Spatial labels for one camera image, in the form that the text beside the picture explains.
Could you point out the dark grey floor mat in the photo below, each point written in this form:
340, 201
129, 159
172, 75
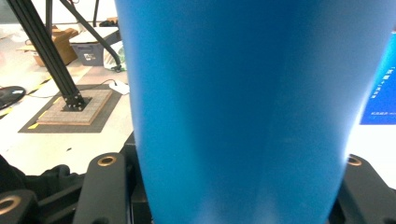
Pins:
102, 119

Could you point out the grey plastic storage bin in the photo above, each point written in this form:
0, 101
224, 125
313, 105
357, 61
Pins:
90, 53

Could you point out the brown cardboard box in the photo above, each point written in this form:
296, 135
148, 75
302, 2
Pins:
65, 46

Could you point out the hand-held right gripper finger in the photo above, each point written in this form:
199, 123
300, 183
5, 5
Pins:
134, 174

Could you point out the dark cloth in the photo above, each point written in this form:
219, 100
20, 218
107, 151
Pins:
46, 179

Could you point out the white and green bag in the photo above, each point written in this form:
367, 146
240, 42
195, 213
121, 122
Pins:
120, 54

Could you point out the wooden tile board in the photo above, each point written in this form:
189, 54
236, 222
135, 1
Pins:
84, 113

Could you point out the black metal stand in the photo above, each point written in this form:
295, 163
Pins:
46, 49

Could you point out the black round disc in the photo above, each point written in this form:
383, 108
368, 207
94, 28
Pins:
9, 95

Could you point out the blue printed board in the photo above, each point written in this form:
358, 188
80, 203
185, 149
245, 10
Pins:
383, 99

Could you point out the blue printed container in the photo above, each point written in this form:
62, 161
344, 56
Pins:
243, 109

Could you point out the white small device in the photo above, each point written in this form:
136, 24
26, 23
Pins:
120, 87

